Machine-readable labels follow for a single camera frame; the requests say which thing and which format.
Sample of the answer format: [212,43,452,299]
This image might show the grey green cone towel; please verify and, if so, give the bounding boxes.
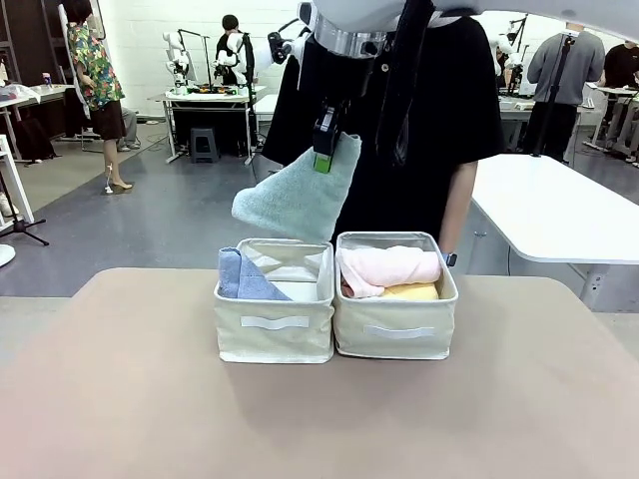
[232,133,363,243]

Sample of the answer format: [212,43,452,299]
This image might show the person's left forearm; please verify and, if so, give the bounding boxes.
[437,160,476,254]

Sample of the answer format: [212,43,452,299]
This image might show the person in black polo shirt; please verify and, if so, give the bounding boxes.
[262,12,505,245]

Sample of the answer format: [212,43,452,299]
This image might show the person in black t-shirt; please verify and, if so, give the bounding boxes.
[601,42,639,164]

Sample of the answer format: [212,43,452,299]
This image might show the black floor tripod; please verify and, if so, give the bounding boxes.
[0,174,50,246]

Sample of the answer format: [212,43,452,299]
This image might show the yellow towel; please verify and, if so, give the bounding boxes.
[381,282,441,301]

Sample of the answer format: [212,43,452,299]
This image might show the person in floral shirt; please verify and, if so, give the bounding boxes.
[63,0,135,194]

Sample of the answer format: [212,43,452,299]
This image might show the person in grey sweater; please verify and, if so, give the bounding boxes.
[527,22,606,162]

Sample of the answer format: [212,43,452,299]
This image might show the white background robot table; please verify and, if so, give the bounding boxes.
[147,89,257,166]

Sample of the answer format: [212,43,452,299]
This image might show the black right arm cable sleeve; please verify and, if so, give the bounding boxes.
[376,0,436,167]

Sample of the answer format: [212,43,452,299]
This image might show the pink towel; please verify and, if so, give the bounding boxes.
[335,244,443,298]

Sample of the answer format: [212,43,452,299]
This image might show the lavender blue cone towel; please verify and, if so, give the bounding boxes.
[218,247,294,301]

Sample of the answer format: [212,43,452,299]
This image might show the background person in black top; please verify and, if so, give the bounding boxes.
[216,14,251,87]

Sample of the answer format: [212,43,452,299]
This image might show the grey plastic stool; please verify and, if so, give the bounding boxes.
[189,127,220,164]

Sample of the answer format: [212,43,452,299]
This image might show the grey background work table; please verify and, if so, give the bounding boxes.
[498,97,539,151]

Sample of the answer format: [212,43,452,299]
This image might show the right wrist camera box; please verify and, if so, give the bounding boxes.
[267,30,315,66]

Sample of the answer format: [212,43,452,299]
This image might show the beige fabric storage box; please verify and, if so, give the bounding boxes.
[213,238,335,364]
[332,230,459,360]

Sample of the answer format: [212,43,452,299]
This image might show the white shelf frame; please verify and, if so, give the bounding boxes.
[0,134,35,225]

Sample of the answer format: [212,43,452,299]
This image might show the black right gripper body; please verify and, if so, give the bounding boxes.
[319,94,353,151]

